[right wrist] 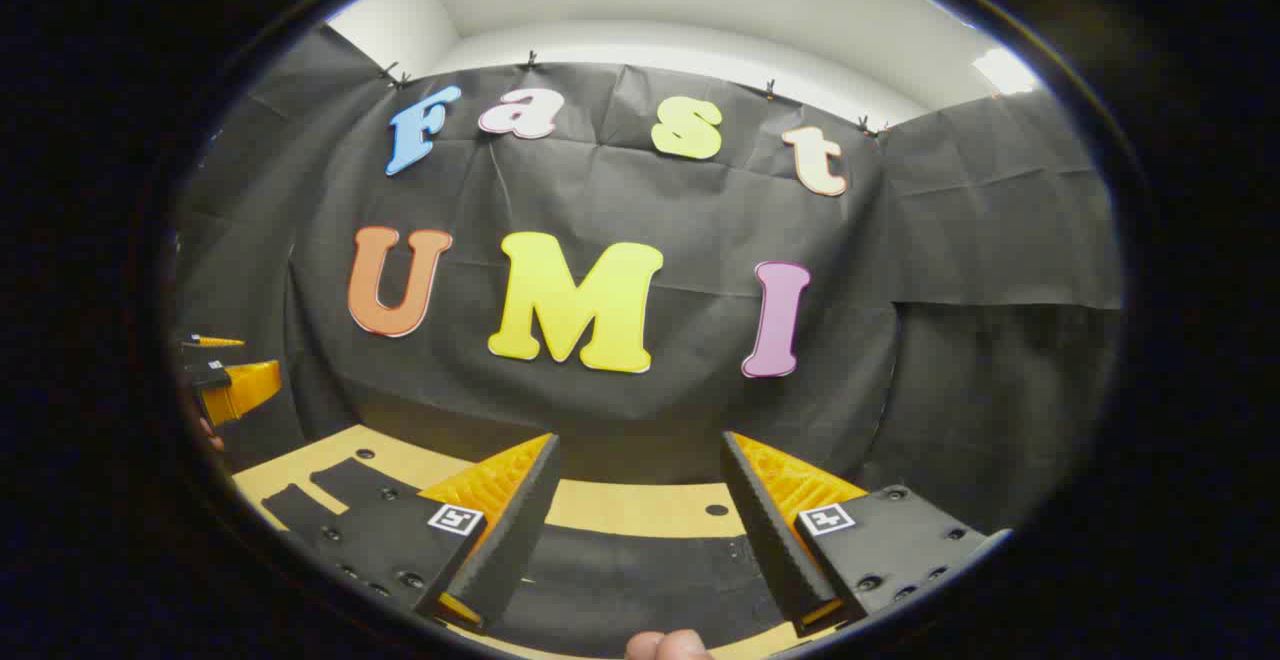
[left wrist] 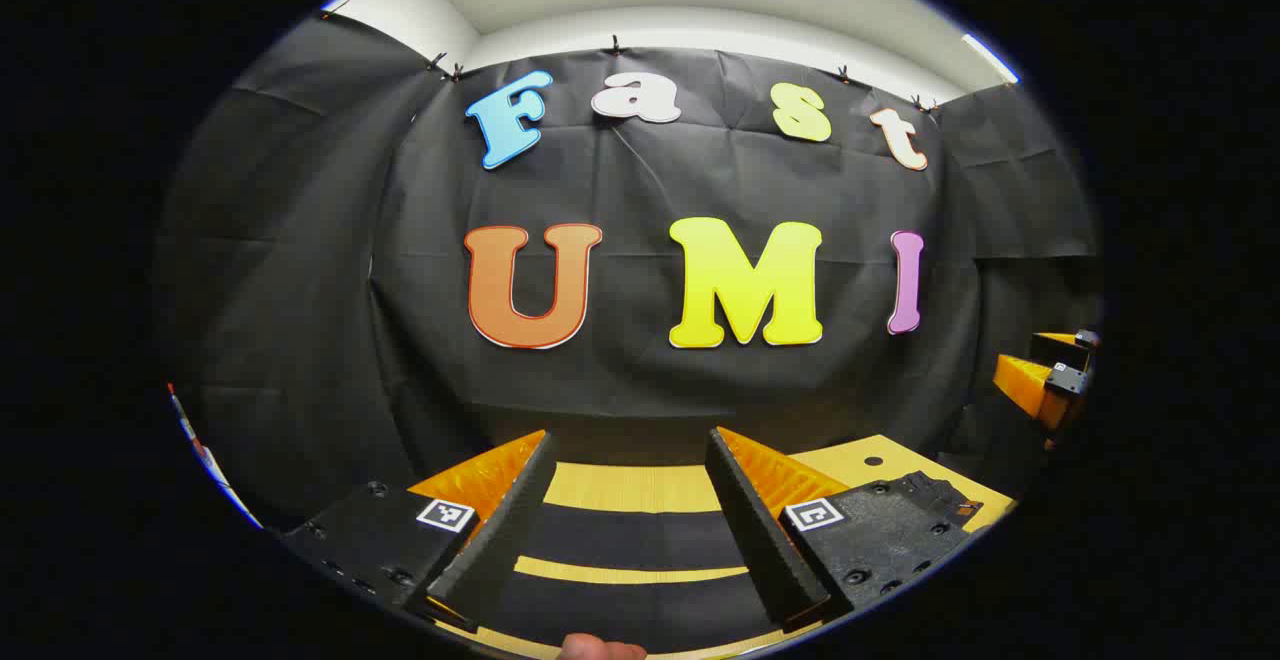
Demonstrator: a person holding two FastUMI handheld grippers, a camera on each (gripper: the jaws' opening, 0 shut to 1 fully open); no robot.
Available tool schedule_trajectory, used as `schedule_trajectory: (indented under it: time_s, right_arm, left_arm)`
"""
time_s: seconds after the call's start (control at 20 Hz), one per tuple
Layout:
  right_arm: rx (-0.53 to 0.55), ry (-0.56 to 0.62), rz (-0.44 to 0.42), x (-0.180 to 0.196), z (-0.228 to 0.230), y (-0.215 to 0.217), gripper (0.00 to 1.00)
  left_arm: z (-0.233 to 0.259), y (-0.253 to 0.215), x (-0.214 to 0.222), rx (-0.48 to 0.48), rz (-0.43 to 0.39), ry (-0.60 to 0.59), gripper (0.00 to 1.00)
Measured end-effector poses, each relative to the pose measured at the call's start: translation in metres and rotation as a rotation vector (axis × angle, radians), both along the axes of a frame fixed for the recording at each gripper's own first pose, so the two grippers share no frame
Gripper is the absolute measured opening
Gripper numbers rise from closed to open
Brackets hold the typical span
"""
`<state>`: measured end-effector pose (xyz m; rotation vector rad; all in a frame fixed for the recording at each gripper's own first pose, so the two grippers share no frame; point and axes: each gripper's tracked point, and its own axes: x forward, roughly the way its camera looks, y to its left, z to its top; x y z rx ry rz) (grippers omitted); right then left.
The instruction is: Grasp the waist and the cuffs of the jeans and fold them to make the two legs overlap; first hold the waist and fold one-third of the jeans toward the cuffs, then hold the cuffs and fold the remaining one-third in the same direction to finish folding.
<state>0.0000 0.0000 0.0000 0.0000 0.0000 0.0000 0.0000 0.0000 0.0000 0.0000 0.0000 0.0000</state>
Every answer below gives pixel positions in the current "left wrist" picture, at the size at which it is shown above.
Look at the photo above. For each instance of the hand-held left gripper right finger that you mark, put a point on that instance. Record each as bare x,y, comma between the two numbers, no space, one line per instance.
755,540

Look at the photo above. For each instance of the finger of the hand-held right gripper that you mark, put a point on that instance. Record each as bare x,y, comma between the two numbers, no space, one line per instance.
1060,348
1025,385

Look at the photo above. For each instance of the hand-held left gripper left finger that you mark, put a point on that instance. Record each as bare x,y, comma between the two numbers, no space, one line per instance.
500,540

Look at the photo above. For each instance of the dark grey jeans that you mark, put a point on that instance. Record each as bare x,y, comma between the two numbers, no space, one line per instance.
630,540

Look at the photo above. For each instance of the ceiling light panel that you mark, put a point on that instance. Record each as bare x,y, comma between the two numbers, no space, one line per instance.
992,58

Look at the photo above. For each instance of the black backdrop cloth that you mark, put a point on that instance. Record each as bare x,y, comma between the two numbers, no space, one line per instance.
650,180

